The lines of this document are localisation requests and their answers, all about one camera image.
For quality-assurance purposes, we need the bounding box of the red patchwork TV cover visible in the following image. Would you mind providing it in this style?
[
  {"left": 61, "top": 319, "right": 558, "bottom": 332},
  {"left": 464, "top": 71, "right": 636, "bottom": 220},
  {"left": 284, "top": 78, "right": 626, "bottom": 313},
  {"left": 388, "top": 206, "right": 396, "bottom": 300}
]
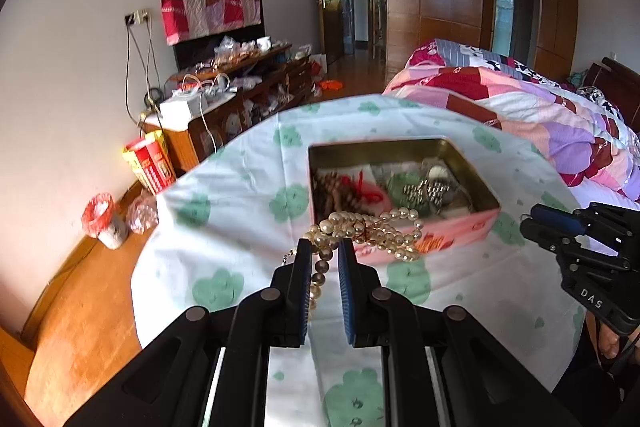
[{"left": 160, "top": 0, "right": 262, "bottom": 46}]

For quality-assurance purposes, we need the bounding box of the wooden TV cabinet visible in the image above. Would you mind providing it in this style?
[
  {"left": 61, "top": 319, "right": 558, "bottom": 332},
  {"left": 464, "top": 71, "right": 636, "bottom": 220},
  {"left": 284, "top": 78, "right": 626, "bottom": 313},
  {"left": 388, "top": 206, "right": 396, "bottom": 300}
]
[{"left": 141, "top": 44, "right": 314, "bottom": 174}]

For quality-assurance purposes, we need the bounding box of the person's right hand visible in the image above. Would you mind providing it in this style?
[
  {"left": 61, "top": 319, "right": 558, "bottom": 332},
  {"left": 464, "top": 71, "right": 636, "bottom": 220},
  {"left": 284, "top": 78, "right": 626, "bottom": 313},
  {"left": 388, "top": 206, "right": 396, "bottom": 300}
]
[{"left": 594, "top": 321, "right": 620, "bottom": 360}]

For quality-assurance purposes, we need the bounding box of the pink jade bangle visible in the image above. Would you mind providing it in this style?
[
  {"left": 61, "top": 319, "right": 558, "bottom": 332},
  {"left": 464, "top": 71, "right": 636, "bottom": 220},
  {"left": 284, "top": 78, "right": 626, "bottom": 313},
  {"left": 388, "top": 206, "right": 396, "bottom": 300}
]
[{"left": 350, "top": 180, "right": 393, "bottom": 216}]

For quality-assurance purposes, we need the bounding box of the small bin with red bag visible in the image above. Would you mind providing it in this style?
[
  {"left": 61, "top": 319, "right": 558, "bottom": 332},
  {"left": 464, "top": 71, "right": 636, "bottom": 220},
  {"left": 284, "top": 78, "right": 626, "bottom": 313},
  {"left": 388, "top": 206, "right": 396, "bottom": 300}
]
[{"left": 81, "top": 193, "right": 129, "bottom": 249}]

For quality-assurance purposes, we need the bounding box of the clear plastic bag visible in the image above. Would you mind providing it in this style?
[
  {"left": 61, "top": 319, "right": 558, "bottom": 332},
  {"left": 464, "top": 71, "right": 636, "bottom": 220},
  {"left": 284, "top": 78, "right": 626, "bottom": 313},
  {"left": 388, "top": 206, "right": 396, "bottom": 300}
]
[{"left": 126, "top": 190, "right": 158, "bottom": 234}]

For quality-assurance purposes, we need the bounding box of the orange item on floor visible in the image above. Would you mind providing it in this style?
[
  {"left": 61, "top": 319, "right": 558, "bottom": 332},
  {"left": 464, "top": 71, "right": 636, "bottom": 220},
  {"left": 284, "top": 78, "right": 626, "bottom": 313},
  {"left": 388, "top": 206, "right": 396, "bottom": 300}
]
[{"left": 319, "top": 79, "right": 344, "bottom": 91}]

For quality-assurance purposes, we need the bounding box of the white pearl necklace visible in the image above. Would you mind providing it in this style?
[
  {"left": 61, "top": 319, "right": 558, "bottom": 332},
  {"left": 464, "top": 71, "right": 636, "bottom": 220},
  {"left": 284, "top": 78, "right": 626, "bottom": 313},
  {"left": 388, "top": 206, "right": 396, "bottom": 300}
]
[{"left": 282, "top": 206, "right": 426, "bottom": 313}]

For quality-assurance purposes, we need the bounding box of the wall power socket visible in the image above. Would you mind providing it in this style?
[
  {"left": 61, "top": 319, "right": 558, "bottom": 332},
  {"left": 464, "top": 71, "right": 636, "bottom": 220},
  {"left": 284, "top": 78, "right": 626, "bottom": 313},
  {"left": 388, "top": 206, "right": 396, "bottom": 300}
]
[{"left": 124, "top": 9, "right": 150, "bottom": 27}]

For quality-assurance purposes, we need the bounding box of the white box device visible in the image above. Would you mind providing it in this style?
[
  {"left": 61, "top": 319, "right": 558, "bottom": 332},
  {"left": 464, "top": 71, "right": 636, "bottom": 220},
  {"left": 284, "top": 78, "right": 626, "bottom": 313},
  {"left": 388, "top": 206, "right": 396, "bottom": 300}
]
[{"left": 160, "top": 91, "right": 208, "bottom": 120}]

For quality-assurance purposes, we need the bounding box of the dark wooden headboard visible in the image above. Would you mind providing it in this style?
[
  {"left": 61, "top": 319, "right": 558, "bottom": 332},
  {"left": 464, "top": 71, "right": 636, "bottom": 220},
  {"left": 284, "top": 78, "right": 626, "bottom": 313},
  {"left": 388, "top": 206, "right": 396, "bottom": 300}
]
[{"left": 585, "top": 57, "right": 640, "bottom": 132}]

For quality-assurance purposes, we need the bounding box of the silver wrist watch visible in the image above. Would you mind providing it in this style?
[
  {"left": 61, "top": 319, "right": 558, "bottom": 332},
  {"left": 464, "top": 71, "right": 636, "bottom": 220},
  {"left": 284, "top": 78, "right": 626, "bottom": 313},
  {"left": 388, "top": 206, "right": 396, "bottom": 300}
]
[{"left": 421, "top": 159, "right": 472, "bottom": 210}]

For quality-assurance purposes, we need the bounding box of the pink patchwork quilt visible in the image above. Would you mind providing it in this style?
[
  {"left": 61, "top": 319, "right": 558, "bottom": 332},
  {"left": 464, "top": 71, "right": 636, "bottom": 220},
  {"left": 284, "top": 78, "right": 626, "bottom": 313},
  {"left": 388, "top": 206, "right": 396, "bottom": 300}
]
[{"left": 384, "top": 39, "right": 639, "bottom": 202}]

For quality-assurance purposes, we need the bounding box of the red yellow gift bag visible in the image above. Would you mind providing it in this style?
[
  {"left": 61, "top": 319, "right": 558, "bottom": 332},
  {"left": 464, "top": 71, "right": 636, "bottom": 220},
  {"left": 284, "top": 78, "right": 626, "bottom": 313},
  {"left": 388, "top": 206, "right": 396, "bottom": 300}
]
[{"left": 122, "top": 130, "right": 176, "bottom": 195}]

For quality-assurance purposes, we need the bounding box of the pink metal tin box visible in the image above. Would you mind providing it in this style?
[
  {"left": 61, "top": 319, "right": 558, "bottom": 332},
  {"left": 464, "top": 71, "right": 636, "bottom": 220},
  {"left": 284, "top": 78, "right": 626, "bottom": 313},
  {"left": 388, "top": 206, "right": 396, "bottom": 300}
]
[{"left": 308, "top": 138, "right": 501, "bottom": 265}]

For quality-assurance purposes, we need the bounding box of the black television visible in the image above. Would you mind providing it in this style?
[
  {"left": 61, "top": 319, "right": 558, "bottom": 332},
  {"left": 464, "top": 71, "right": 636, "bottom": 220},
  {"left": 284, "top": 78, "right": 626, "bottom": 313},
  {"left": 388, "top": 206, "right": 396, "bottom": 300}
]
[{"left": 170, "top": 7, "right": 266, "bottom": 70}]

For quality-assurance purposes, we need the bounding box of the white green patterned tablecloth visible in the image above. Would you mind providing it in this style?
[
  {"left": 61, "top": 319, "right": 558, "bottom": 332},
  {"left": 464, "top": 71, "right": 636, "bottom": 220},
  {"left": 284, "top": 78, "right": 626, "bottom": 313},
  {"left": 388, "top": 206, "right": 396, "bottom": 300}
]
[{"left": 130, "top": 93, "right": 586, "bottom": 427}]

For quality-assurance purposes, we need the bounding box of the green jade bangle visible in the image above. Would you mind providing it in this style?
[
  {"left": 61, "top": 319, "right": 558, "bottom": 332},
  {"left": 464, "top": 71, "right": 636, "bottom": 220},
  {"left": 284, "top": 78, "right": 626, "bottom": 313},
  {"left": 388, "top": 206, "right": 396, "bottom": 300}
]
[{"left": 386, "top": 171, "right": 427, "bottom": 211}]

